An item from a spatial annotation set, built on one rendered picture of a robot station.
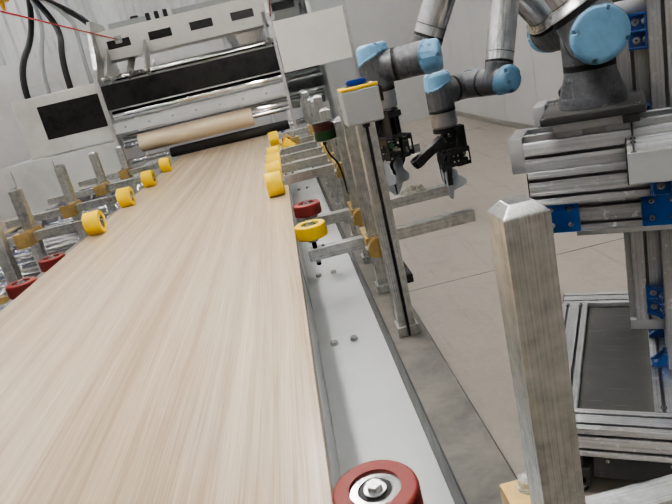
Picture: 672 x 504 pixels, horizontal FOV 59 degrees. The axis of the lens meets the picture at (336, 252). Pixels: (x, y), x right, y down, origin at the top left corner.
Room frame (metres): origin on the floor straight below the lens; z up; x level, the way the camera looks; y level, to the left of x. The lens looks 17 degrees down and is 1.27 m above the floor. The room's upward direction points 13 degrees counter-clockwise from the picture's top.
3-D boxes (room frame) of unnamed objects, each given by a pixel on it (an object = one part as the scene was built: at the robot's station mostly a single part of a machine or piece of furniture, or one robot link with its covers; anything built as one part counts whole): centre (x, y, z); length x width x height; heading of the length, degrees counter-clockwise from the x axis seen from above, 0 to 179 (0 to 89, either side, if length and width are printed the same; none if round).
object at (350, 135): (1.41, -0.10, 0.93); 0.03 x 0.03 x 0.48; 2
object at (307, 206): (1.69, 0.05, 0.85); 0.08 x 0.08 x 0.11
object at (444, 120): (1.71, -0.39, 1.05); 0.08 x 0.08 x 0.05
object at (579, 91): (1.42, -0.68, 1.09); 0.15 x 0.15 x 0.10
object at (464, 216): (1.45, -0.15, 0.83); 0.43 x 0.03 x 0.04; 92
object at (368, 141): (1.15, -0.11, 0.93); 0.05 x 0.04 x 0.45; 2
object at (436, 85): (1.71, -0.39, 1.13); 0.09 x 0.08 x 0.11; 120
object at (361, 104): (1.15, -0.11, 1.18); 0.07 x 0.07 x 0.08; 2
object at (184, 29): (4.53, 0.55, 0.95); 1.65 x 0.70 x 1.90; 92
